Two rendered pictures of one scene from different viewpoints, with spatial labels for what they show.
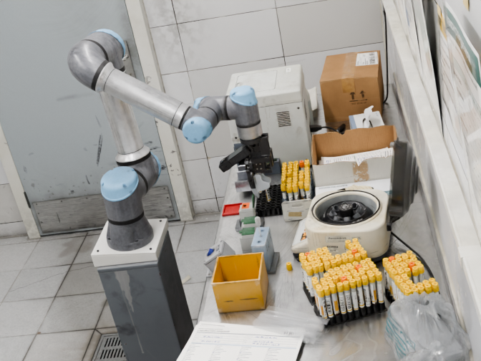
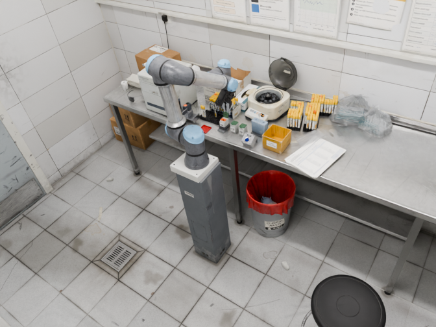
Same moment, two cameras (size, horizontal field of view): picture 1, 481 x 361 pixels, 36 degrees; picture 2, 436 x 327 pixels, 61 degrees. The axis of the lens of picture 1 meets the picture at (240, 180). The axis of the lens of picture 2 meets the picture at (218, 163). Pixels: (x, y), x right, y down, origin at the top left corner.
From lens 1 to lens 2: 2.15 m
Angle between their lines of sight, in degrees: 51
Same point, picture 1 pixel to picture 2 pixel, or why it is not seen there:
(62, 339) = (82, 279)
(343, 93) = not seen: hidden behind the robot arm
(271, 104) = not seen: hidden behind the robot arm
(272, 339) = (314, 145)
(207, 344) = (302, 161)
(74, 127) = not seen: outside the picture
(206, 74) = (32, 99)
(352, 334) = (326, 128)
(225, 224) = (213, 134)
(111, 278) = (205, 183)
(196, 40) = (20, 80)
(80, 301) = (57, 261)
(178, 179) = (38, 170)
